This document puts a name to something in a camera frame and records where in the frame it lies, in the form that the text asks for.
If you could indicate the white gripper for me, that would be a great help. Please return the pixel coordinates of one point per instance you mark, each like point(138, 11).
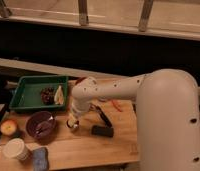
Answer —
point(78, 108)

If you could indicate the small metal cup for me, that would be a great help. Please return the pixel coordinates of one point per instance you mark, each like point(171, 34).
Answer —
point(73, 126)

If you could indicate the white paper cup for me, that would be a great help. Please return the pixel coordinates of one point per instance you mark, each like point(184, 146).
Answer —
point(16, 149)

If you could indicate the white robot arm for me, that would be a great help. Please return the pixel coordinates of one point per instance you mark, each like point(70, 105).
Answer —
point(168, 117)

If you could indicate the green plastic tray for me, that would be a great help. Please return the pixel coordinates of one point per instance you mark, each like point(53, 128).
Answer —
point(27, 97)

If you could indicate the pale lemon wedge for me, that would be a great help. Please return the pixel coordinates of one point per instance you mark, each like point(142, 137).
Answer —
point(58, 97)

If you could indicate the black rectangular block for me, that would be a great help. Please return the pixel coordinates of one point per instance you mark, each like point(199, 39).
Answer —
point(102, 131)

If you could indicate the purple bowl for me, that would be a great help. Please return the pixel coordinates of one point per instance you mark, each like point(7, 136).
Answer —
point(40, 124)

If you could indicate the brown pine cone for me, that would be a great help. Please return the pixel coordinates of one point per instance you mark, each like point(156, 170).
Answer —
point(47, 95)

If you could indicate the wooden board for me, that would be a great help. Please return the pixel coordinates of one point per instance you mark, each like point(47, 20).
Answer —
point(69, 150)

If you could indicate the orange bowl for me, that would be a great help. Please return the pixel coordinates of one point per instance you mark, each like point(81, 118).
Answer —
point(79, 80)

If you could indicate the blue scrubbing sponge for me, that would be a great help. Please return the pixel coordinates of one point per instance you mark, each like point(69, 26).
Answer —
point(40, 159)

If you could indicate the orange carrot toy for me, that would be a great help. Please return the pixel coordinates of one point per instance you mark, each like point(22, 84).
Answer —
point(116, 105)

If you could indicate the red yellow apple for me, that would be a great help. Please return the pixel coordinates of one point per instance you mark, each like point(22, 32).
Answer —
point(9, 127)

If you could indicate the black handled peeler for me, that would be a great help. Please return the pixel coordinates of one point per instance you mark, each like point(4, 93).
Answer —
point(102, 115)

